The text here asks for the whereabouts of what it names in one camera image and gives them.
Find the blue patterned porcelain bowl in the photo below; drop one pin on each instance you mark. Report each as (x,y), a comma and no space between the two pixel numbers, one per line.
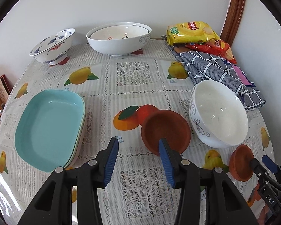
(53,49)

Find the fruit print tablecloth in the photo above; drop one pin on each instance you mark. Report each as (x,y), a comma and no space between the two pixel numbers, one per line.
(138,192)

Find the grey checked cloth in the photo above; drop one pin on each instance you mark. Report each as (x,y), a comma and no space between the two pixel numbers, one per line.
(199,66)

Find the small white bowl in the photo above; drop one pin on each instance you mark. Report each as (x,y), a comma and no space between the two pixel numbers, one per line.
(217,115)

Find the brown wooden door frame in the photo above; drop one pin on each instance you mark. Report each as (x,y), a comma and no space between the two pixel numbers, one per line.
(232,21)

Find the light green plate underneath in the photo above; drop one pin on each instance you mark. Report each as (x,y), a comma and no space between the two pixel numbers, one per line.
(79,139)

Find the lemon print inner bowl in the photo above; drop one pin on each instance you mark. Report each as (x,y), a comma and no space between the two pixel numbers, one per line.
(119,32)

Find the patterned gift box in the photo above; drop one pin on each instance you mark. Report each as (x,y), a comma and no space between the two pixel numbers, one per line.
(5,89)

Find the red chips bag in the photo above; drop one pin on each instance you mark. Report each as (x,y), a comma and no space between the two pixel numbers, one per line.
(214,47)

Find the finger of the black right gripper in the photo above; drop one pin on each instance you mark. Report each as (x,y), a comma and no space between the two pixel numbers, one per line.
(273,167)
(261,172)

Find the yellow chips bag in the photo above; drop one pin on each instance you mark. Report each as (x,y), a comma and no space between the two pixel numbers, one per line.
(190,32)

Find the teal square plate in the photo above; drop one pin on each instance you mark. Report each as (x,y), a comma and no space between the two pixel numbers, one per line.
(49,128)

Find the large white bowl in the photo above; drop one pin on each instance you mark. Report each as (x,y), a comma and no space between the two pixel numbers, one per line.
(121,46)

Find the small brown wooden bowl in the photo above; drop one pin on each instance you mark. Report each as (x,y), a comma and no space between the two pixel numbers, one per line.
(239,163)

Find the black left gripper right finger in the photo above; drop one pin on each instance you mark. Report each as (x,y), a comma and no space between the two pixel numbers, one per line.
(224,203)

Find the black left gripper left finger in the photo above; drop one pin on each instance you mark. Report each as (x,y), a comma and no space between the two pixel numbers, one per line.
(52,203)

